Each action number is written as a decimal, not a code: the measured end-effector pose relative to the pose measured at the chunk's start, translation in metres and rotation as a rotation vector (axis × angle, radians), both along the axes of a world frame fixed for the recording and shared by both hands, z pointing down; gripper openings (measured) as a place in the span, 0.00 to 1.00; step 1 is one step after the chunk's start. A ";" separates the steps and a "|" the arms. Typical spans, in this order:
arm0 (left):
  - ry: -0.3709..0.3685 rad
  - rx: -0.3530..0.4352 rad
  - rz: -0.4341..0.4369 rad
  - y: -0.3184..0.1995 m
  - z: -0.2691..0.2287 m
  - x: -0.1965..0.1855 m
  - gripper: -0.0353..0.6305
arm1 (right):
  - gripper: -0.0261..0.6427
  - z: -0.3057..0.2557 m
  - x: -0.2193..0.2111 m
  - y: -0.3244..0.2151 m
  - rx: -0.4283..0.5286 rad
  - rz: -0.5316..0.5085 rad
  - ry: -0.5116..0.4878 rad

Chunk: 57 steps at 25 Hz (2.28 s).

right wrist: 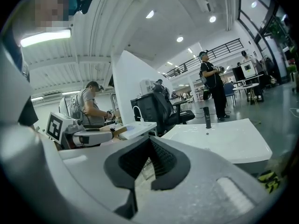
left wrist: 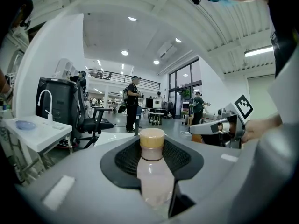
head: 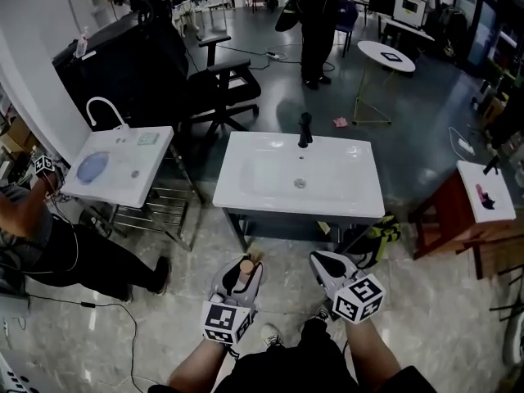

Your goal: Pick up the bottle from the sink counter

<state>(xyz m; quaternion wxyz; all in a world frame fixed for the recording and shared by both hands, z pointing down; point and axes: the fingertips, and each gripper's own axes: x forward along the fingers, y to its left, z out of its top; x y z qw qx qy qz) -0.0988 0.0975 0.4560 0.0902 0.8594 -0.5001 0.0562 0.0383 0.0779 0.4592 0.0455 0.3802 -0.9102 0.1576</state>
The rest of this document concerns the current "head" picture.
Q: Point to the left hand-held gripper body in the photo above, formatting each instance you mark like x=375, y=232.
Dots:
x=227, y=322

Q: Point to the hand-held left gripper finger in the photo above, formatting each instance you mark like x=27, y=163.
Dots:
x=219, y=276
x=258, y=278

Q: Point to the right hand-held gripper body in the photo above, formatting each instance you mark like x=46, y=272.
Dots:
x=358, y=297

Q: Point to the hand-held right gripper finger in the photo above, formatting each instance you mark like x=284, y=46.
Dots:
x=317, y=268
x=350, y=267

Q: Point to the person's left forearm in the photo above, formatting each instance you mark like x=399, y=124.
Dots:
x=196, y=364

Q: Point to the person's right forearm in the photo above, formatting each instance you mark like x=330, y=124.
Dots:
x=370, y=350

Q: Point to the metal sink rack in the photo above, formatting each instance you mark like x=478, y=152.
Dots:
x=163, y=211

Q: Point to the wooden sink cabinet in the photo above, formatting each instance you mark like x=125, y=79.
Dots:
x=446, y=227

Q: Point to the white sink counter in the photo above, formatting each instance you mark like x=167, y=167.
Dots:
x=262, y=170

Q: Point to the black sink faucet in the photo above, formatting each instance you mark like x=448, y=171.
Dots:
x=305, y=131

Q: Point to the small white sink basin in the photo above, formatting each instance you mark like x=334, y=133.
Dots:
x=123, y=166

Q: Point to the clear pump bottle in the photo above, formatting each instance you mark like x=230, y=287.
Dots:
x=82, y=45

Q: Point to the person's white shoe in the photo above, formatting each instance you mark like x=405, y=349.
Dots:
x=323, y=314
x=271, y=336

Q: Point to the yellow-green black bag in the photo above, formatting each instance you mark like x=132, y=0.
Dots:
x=382, y=236

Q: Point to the person's black clothing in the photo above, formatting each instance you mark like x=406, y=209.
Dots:
x=294, y=367

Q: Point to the pink cloth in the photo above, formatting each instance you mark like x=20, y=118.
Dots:
x=340, y=122

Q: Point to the pink and black item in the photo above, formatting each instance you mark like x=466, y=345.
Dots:
x=485, y=197

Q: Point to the green sponge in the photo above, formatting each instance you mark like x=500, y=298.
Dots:
x=147, y=139

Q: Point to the bicycle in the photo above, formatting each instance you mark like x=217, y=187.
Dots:
x=511, y=322

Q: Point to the blue round plate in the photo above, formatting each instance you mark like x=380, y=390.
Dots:
x=93, y=168

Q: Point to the short black faucet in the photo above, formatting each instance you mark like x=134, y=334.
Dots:
x=491, y=165

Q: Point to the black office chair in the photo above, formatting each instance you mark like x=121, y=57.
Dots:
x=223, y=84

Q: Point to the white curved faucet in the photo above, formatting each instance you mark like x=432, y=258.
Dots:
x=107, y=107

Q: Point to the white round side table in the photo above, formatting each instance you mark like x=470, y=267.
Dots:
x=385, y=57

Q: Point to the black square tile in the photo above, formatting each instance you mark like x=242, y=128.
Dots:
x=390, y=55

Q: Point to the white power strip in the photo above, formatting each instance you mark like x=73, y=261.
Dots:
x=274, y=55

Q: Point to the black cabinet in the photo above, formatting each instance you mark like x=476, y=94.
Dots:
x=123, y=68

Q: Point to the cardboard box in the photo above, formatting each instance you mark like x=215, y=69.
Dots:
x=16, y=135

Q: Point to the blue chair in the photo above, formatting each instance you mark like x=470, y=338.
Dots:
x=347, y=19

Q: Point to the white-screen monitor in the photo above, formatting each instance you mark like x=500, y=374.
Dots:
x=409, y=8

